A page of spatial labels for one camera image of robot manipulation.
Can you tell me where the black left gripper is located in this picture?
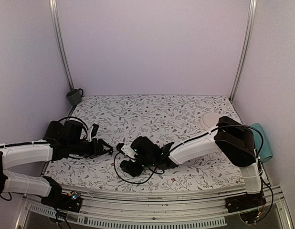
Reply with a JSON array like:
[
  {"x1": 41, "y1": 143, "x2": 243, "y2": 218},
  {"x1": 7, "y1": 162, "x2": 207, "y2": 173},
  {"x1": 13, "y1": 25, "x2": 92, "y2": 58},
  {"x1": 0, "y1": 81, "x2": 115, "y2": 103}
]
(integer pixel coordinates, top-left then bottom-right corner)
[{"x1": 69, "y1": 138, "x2": 113, "y2": 159}]

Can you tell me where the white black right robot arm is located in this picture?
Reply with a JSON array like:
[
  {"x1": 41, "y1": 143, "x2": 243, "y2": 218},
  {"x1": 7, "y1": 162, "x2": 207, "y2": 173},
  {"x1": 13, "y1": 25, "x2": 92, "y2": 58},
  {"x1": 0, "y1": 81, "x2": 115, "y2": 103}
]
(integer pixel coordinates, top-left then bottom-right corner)
[{"x1": 117, "y1": 116, "x2": 264, "y2": 208}]

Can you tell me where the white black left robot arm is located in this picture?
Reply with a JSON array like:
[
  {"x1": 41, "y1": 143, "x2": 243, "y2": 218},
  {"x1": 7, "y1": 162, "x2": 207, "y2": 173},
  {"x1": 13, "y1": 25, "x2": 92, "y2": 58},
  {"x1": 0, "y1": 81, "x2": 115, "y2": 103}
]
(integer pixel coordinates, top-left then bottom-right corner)
[{"x1": 0, "y1": 118, "x2": 113, "y2": 207}]

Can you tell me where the floral patterned table mat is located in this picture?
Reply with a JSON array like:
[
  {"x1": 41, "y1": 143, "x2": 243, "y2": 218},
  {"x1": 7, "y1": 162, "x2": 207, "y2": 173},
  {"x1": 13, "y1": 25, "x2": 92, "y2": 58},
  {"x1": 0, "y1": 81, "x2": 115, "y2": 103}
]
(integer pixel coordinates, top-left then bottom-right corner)
[{"x1": 44, "y1": 95, "x2": 246, "y2": 193}]

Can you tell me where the black cylinder object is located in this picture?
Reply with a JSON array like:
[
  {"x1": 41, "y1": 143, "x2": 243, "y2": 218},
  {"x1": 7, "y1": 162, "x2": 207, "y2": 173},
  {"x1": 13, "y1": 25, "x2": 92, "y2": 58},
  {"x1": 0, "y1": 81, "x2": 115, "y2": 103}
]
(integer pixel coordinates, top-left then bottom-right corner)
[{"x1": 43, "y1": 121, "x2": 63, "y2": 140}]

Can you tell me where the grey mug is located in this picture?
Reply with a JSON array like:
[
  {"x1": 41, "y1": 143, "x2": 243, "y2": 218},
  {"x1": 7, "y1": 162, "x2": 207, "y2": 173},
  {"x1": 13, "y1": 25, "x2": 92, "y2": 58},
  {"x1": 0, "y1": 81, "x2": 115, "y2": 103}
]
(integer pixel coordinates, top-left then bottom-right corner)
[{"x1": 66, "y1": 88, "x2": 84, "y2": 106}]

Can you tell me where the white round plate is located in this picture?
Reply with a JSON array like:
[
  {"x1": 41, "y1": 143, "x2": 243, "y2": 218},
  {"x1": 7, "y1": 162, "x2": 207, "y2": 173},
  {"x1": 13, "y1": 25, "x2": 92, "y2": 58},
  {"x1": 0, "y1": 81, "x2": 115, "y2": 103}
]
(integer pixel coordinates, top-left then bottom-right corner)
[{"x1": 198, "y1": 113, "x2": 222, "y2": 130}]

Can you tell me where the teal rolled towel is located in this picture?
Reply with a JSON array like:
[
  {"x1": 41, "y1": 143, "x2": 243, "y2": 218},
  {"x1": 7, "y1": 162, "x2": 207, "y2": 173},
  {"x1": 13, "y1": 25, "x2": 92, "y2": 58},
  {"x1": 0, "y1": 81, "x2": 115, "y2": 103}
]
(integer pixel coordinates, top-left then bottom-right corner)
[{"x1": 251, "y1": 123, "x2": 273, "y2": 163}]

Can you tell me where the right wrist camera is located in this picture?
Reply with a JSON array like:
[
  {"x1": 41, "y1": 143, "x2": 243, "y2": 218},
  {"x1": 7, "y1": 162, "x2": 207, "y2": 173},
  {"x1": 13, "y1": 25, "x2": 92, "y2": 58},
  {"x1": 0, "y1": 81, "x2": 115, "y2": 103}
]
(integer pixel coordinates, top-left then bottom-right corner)
[{"x1": 116, "y1": 143, "x2": 136, "y2": 159}]

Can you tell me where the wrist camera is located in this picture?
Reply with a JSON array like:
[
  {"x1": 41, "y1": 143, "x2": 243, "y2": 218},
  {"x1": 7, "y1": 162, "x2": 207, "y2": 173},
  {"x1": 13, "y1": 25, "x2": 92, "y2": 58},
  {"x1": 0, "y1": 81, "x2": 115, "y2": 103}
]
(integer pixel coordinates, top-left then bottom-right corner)
[
  {"x1": 87, "y1": 124, "x2": 99, "y2": 142},
  {"x1": 116, "y1": 143, "x2": 136, "y2": 159}
]

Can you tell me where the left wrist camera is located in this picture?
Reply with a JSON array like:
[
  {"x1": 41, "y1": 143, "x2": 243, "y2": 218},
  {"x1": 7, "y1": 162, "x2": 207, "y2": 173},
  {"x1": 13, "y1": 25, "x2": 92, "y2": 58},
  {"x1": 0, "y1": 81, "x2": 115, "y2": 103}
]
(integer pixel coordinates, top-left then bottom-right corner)
[{"x1": 87, "y1": 124, "x2": 99, "y2": 142}]

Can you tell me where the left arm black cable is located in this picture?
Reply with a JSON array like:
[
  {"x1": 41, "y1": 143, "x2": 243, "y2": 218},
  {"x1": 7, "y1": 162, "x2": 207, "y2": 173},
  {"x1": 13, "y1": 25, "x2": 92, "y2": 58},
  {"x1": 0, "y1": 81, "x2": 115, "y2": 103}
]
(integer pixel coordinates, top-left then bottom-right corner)
[{"x1": 58, "y1": 116, "x2": 90, "y2": 134}]

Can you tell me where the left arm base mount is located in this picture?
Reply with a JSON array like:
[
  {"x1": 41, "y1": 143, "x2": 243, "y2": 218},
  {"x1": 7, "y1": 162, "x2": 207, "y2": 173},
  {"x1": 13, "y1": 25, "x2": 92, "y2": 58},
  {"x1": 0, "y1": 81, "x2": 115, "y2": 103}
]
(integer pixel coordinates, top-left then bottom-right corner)
[{"x1": 41, "y1": 191, "x2": 83, "y2": 213}]

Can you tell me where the front aluminium rail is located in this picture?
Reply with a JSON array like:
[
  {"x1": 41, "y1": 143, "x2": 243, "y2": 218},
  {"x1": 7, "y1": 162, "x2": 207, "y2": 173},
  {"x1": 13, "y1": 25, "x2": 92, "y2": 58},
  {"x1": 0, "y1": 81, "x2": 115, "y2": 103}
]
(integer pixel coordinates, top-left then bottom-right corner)
[{"x1": 16, "y1": 185, "x2": 294, "y2": 229}]

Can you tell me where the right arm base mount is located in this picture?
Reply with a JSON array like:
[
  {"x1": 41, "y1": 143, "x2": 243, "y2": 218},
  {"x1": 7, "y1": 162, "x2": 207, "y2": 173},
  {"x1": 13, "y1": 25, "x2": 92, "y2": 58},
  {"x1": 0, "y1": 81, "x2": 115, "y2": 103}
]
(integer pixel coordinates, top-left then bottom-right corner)
[{"x1": 225, "y1": 190, "x2": 266, "y2": 213}]

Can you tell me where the left aluminium frame post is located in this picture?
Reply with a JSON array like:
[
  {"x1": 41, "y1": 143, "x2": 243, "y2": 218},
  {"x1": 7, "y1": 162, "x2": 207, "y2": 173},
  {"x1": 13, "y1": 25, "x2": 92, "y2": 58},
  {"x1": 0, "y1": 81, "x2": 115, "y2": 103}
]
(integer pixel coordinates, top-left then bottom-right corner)
[{"x1": 48, "y1": 0, "x2": 75, "y2": 89}]

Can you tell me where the aluminium frame post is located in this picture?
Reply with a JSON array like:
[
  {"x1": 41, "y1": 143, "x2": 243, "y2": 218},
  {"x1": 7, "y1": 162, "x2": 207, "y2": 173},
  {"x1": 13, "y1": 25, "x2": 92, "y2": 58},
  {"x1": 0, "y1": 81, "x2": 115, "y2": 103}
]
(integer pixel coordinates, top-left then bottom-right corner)
[
  {"x1": 229, "y1": 0, "x2": 257, "y2": 104},
  {"x1": 48, "y1": 0, "x2": 75, "y2": 89}
]

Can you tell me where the right aluminium frame post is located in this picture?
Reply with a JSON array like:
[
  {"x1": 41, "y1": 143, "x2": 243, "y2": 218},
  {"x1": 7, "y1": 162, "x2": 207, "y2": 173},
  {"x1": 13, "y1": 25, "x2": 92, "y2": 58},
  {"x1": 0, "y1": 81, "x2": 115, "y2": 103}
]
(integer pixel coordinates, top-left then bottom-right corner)
[{"x1": 229, "y1": 0, "x2": 257, "y2": 104}]

